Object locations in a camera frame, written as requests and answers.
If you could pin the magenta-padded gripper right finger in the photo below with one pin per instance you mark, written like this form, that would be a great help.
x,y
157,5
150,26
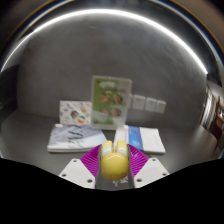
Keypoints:
x,y
150,170

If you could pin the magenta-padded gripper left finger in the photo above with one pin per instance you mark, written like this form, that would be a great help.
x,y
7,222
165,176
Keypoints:
x,y
78,172

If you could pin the yellow computer mouse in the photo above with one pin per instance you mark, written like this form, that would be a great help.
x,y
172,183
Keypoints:
x,y
114,165

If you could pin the white and blue booklet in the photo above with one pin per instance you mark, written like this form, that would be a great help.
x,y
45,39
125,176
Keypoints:
x,y
148,140

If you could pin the grey striped book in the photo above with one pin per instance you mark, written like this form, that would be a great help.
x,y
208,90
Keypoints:
x,y
75,138

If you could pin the white illustrated card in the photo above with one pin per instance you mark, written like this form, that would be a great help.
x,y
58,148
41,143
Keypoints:
x,y
74,113

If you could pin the green sign in clear stand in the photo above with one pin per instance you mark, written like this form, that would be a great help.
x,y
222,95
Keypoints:
x,y
110,101

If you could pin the white wall sockets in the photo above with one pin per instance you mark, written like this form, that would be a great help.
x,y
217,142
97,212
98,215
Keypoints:
x,y
148,104

